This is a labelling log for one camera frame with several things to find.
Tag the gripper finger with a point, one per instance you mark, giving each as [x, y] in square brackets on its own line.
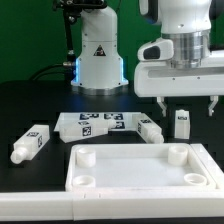
[213, 102]
[162, 105]

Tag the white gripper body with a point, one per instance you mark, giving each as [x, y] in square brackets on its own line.
[158, 79]

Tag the white desk top tray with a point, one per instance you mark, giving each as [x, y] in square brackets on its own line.
[136, 166]

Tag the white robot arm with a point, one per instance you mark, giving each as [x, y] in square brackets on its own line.
[179, 63]

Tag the white marker sheet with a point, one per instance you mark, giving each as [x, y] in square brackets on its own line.
[123, 119]

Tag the white L-shaped fence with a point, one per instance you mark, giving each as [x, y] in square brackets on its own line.
[88, 203]

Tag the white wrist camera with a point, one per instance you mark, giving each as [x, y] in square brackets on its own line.
[161, 49]

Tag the black camera stand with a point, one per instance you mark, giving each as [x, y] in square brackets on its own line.
[71, 13]

